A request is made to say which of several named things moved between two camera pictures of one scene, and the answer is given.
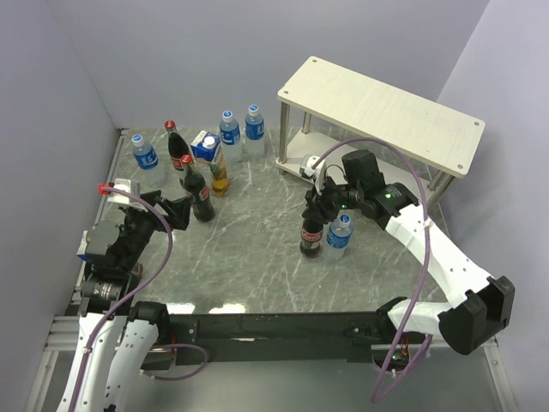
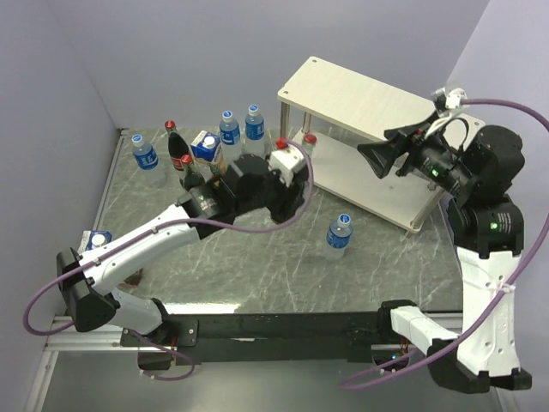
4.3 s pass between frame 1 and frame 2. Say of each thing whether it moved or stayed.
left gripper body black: moved
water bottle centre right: stayed
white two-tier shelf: stayed
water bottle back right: stayed
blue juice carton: stayed
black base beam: stayed
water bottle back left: stayed
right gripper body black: moved
